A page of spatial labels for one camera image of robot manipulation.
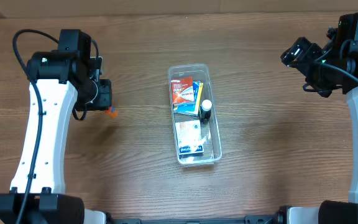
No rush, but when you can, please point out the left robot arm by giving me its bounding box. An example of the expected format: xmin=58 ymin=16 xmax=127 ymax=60
xmin=0 ymin=29 xmax=112 ymax=224

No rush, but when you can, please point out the clear plastic container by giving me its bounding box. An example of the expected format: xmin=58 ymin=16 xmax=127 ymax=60
xmin=168 ymin=63 xmax=222 ymax=166

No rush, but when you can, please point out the blue yellow VapoDrops box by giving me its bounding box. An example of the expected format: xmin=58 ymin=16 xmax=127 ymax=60
xmin=173 ymin=81 xmax=203 ymax=116

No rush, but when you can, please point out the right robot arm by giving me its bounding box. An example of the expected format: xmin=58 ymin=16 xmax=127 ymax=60
xmin=258 ymin=12 xmax=358 ymax=223

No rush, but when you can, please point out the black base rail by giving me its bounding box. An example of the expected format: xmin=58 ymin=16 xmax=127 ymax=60
xmin=106 ymin=213 xmax=287 ymax=224

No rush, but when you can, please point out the orange bottle white cap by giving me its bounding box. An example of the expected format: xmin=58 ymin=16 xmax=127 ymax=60
xmin=104 ymin=106 xmax=118 ymax=118

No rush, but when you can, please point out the dark bottle white cap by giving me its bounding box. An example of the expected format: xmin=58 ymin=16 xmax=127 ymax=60
xmin=200 ymin=100 xmax=213 ymax=124

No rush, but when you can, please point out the red medicine box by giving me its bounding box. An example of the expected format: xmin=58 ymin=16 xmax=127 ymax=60
xmin=170 ymin=77 xmax=195 ymax=106

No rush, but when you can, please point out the white Hansaplast box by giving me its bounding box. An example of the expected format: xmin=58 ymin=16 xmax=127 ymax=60
xmin=175 ymin=120 xmax=204 ymax=156

